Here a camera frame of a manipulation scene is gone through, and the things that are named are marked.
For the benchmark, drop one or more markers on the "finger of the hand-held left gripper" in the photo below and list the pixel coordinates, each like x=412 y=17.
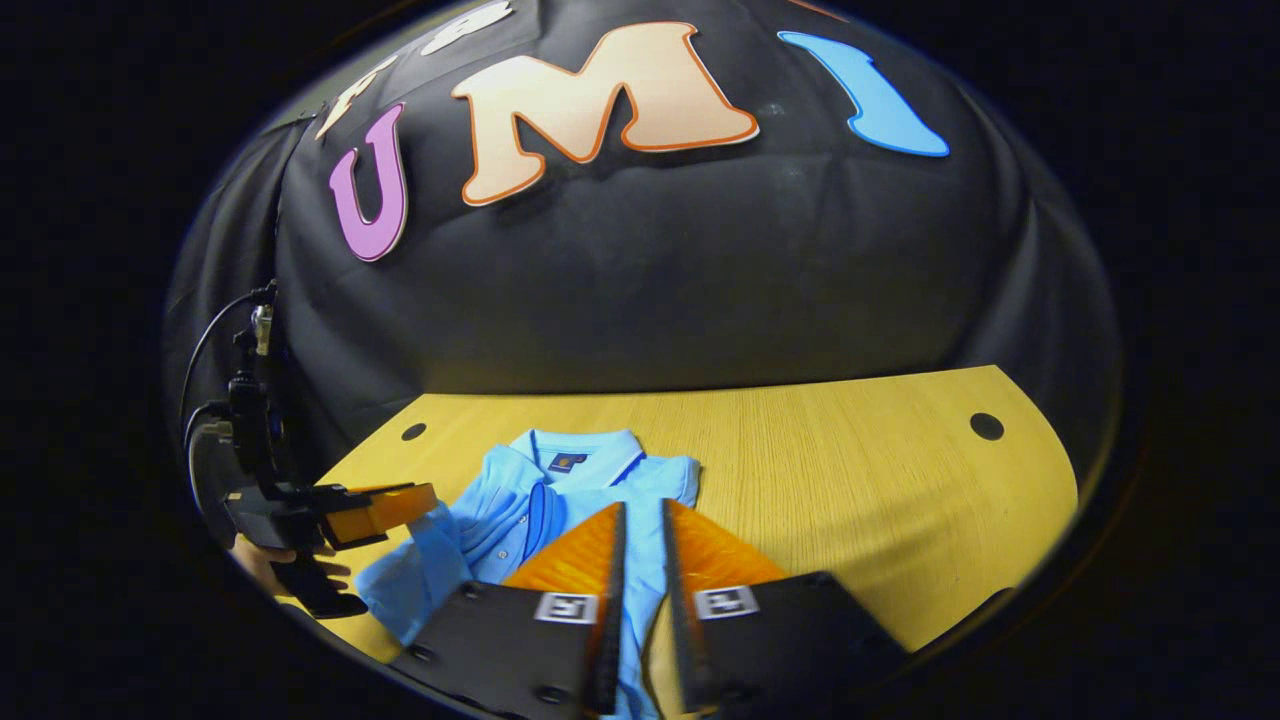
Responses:
x=360 y=489
x=385 y=515

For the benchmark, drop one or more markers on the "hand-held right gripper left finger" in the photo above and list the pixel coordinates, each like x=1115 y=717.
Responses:
x=520 y=640

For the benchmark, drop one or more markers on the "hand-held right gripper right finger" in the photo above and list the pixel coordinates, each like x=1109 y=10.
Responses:
x=780 y=630

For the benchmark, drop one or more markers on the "light blue T-shirt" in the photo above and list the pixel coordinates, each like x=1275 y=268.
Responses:
x=530 y=490

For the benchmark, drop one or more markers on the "black backdrop cloth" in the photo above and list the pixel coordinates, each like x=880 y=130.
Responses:
x=650 y=260

